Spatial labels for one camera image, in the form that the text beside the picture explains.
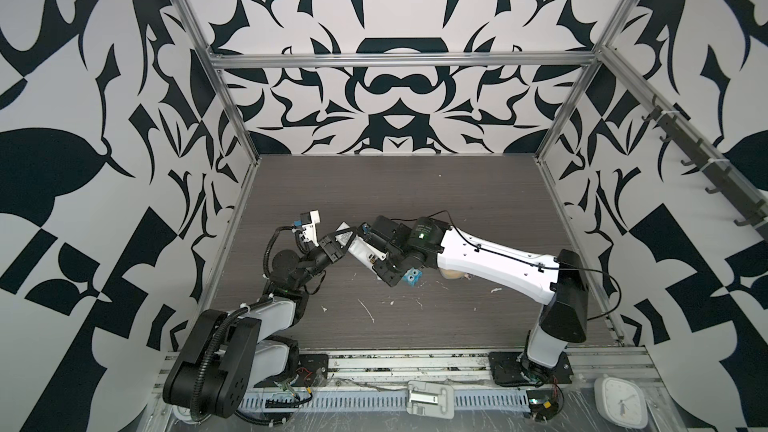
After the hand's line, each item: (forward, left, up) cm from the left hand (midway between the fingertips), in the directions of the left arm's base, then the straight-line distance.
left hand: (359, 226), depth 75 cm
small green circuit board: (-36, -42, -22) cm, 60 cm away
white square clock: (-36, -58, -18) cm, 71 cm away
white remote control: (-5, 0, -4) cm, 6 cm away
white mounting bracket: (-34, -16, -19) cm, 42 cm away
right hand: (-8, -6, -6) cm, 12 cm away
